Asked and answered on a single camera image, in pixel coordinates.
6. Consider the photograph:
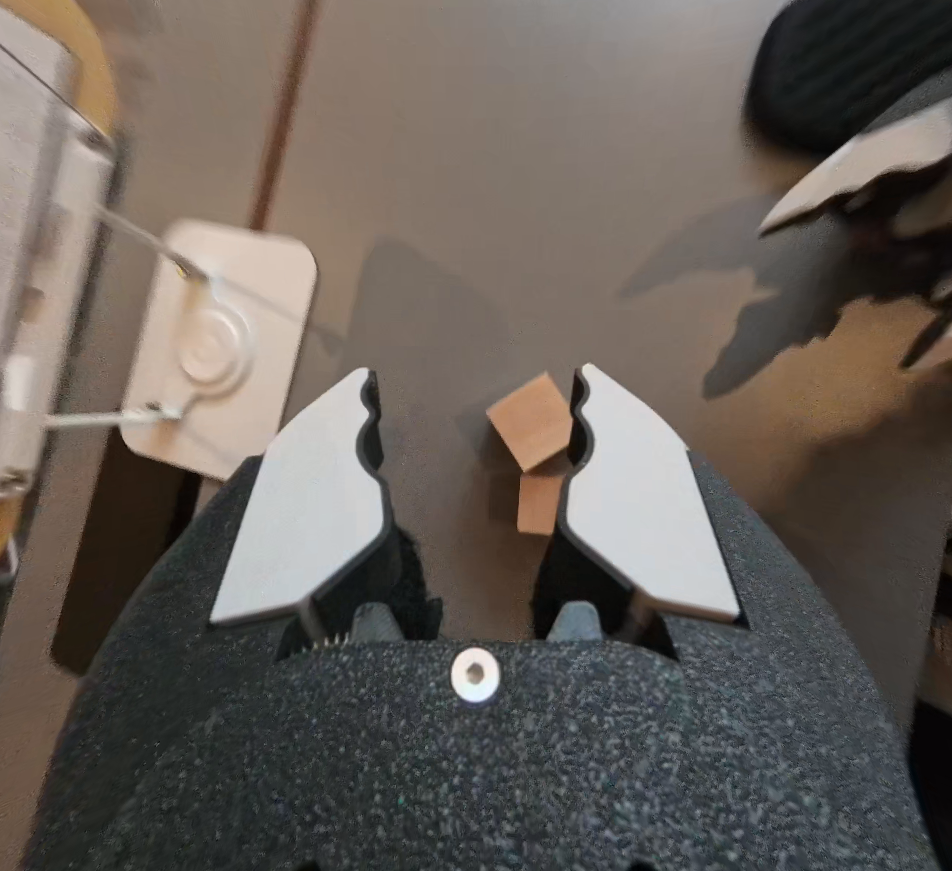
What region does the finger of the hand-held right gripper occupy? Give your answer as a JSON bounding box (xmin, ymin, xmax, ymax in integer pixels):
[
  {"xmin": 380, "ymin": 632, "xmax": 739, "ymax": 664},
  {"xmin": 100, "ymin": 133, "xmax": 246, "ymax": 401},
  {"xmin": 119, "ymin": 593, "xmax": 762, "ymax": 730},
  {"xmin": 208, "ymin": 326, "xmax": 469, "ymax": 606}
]
[
  {"xmin": 890, "ymin": 169, "xmax": 952, "ymax": 243},
  {"xmin": 758, "ymin": 98, "xmax": 952, "ymax": 237}
]

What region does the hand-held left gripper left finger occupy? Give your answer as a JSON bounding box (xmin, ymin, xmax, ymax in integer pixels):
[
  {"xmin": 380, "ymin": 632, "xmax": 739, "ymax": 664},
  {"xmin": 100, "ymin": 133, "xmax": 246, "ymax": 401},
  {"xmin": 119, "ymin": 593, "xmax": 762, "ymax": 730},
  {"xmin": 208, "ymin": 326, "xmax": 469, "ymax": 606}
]
[{"xmin": 209, "ymin": 369, "xmax": 441, "ymax": 628}]

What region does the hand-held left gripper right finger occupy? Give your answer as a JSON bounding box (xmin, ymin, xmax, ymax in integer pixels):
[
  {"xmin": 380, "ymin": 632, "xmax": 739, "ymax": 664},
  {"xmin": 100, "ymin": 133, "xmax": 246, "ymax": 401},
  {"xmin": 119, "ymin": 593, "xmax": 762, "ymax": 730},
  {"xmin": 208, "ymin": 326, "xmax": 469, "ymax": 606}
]
[{"xmin": 532, "ymin": 363, "xmax": 743, "ymax": 625}]

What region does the medium wooden cube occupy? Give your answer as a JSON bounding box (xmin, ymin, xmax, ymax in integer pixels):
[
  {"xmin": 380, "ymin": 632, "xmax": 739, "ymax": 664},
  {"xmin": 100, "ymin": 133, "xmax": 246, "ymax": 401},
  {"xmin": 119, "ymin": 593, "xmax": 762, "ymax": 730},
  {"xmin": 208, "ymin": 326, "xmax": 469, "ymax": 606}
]
[{"xmin": 515, "ymin": 471, "xmax": 568, "ymax": 536}]

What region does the large wooden cube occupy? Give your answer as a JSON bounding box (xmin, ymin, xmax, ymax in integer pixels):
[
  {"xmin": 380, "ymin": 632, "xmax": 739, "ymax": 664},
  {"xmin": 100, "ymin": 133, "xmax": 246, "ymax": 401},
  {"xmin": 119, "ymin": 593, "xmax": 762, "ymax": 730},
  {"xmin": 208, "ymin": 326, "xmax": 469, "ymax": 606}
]
[{"xmin": 485, "ymin": 373, "xmax": 575, "ymax": 475}]

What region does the black wrist rest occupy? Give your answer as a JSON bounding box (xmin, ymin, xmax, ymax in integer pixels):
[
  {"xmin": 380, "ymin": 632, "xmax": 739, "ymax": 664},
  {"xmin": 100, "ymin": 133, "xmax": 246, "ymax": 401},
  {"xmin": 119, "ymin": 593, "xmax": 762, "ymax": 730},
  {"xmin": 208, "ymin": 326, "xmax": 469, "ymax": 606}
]
[{"xmin": 743, "ymin": 0, "xmax": 952, "ymax": 159}]

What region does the white document stand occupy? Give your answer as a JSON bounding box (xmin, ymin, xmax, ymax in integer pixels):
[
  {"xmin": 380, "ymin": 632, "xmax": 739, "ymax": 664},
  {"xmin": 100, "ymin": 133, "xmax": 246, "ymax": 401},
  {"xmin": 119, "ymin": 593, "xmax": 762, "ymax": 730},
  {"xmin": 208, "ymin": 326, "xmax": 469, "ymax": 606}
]
[{"xmin": 42, "ymin": 209, "xmax": 319, "ymax": 484}]

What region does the printed instruction sheet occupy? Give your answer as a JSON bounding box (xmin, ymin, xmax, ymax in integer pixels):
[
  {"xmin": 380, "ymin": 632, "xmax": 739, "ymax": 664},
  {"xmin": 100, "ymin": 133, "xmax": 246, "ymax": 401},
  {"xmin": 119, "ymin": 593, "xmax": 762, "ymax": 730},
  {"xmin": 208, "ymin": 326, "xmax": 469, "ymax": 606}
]
[{"xmin": 0, "ymin": 5, "xmax": 114, "ymax": 493}]

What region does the white instruction sheet stand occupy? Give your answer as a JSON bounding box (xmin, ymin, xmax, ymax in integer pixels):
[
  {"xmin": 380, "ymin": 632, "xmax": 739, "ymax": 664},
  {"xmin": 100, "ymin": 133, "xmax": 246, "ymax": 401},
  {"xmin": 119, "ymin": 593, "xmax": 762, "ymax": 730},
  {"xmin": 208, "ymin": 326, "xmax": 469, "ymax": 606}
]
[{"xmin": 0, "ymin": 0, "xmax": 121, "ymax": 552}]

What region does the black cable slot lid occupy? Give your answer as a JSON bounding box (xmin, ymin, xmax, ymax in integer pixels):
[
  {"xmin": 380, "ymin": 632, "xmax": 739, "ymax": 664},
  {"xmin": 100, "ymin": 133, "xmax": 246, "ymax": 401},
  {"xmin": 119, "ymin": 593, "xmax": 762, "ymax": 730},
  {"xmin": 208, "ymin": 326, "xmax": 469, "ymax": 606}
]
[{"xmin": 51, "ymin": 476, "xmax": 203, "ymax": 677}]

